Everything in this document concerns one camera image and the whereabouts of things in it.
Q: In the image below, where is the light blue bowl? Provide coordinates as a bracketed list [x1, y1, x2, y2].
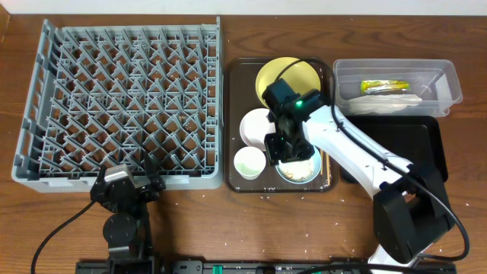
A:
[275, 148, 322, 184]

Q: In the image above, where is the white pink shallow bowl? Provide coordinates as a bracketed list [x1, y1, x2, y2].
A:
[239, 108, 275, 151]

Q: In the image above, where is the small white cup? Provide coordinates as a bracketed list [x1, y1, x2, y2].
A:
[234, 146, 267, 180]

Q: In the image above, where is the yellow round plate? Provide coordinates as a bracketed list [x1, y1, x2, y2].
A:
[256, 57, 321, 107]

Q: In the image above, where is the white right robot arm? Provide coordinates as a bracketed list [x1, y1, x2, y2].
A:
[262, 79, 454, 267]

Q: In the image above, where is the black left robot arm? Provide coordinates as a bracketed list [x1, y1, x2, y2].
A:
[90, 152, 166, 273]

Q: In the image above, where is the clear plastic waste bin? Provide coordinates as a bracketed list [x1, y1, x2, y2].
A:
[333, 59, 463, 117]

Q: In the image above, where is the black waste tray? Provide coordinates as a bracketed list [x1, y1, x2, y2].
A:
[347, 116, 448, 181]

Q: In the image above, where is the wooden chopstick left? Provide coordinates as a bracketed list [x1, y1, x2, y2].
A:
[320, 149, 324, 176]

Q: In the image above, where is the wooden chopstick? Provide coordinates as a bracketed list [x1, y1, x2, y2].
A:
[320, 149, 324, 176]
[325, 153, 331, 186]

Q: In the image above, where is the wooden chopstick right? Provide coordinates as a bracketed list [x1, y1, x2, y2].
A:
[325, 153, 331, 186]

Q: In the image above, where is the brown serving tray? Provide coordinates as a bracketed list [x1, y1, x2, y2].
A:
[223, 57, 339, 194]

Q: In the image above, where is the grey plastic dish rack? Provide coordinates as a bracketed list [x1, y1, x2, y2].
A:
[11, 21, 224, 193]

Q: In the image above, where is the white crumpled napkin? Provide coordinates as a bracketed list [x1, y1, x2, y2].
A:
[348, 94, 422, 115]

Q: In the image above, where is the green yellow snack wrapper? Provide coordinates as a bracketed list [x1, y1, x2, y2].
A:
[360, 80, 410, 94]

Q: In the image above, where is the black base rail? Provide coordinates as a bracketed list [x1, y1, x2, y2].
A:
[75, 258, 457, 274]

